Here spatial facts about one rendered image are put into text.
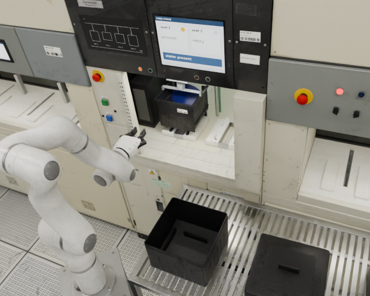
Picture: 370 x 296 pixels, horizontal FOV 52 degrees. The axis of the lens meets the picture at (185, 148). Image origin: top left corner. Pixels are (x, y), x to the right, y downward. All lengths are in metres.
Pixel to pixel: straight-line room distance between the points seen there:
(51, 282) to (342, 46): 2.27
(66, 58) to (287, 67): 1.05
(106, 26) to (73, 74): 0.38
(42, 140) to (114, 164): 0.31
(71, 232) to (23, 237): 1.77
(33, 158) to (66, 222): 0.31
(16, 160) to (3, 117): 1.63
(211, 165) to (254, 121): 0.51
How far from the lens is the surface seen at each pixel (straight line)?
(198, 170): 1.95
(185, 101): 2.16
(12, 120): 2.74
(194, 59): 1.55
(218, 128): 2.14
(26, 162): 1.17
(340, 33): 1.36
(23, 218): 3.28
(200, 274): 1.61
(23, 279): 2.93
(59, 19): 1.86
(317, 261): 1.67
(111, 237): 2.87
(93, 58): 1.84
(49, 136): 1.25
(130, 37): 1.65
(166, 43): 1.57
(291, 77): 1.44
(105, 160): 1.44
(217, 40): 1.47
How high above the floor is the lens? 2.25
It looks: 42 degrees down
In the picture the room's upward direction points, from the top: 8 degrees counter-clockwise
